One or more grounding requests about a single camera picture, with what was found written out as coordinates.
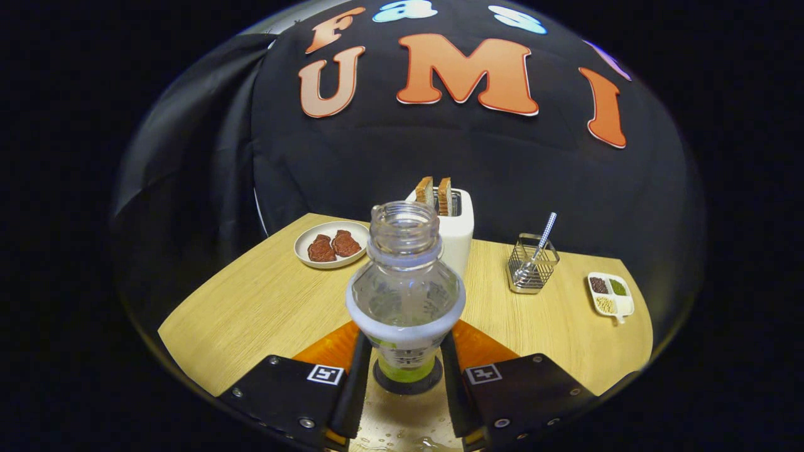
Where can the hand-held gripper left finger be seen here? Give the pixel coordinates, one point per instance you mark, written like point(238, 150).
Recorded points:
point(355, 389)

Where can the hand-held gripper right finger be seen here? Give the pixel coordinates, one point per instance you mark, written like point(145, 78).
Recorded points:
point(455, 395)

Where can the dark brown round coaster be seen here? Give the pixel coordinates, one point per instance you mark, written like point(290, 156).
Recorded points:
point(408, 388)

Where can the clear juice bottle green base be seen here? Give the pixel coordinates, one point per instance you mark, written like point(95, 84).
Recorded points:
point(405, 295)

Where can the wooden table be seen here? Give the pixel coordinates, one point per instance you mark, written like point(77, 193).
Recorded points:
point(251, 314)

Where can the brown meat piece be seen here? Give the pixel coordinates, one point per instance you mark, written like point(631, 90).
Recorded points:
point(346, 243)
point(321, 249)

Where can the white round plate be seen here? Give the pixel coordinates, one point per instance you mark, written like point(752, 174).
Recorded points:
point(301, 248)

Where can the white toaster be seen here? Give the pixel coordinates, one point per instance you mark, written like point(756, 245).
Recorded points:
point(460, 242)

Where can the white divided dish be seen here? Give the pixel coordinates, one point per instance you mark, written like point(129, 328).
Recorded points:
point(622, 306)

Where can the striped straw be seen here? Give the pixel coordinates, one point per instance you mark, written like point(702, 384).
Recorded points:
point(548, 229)

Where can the toast slice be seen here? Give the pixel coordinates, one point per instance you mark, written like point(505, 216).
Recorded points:
point(445, 196)
point(424, 192)

